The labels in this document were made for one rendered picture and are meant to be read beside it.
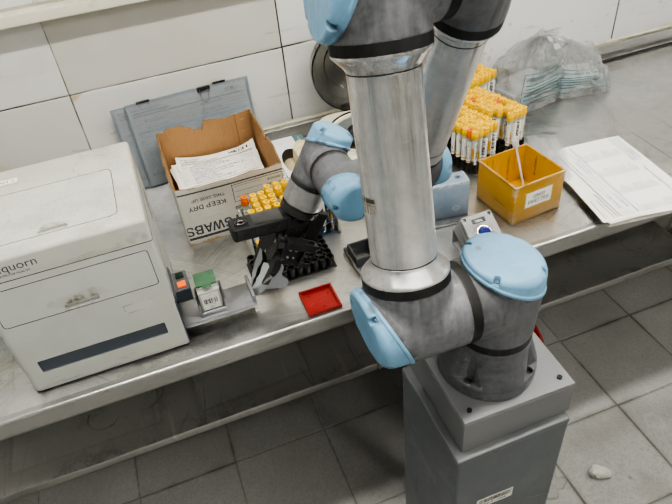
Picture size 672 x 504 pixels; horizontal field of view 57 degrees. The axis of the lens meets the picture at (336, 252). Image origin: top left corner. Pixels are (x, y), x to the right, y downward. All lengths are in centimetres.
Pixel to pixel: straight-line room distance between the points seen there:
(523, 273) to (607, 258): 149
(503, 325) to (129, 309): 62
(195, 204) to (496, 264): 74
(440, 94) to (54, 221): 63
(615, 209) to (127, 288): 101
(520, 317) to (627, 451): 132
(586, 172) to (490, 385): 76
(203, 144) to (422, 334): 97
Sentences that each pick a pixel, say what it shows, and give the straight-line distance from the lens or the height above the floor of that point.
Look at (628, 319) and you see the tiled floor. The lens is 250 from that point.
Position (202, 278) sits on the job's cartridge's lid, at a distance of 116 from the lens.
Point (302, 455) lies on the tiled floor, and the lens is 204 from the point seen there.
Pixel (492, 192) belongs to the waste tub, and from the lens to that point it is 141.
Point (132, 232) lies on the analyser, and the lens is 102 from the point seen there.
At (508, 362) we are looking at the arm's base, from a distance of 92.
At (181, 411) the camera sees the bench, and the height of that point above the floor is 27.
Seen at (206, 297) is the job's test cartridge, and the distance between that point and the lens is 115.
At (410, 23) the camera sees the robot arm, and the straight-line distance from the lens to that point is 66.
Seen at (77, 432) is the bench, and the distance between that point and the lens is 197.
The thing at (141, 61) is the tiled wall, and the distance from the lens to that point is 158.
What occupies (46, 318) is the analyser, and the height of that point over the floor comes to 104.
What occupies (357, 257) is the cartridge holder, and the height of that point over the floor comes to 89.
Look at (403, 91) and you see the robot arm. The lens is 68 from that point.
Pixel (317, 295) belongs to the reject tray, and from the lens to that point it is 122.
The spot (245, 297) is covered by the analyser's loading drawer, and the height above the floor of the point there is 92.
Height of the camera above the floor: 173
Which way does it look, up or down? 40 degrees down
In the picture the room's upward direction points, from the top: 6 degrees counter-clockwise
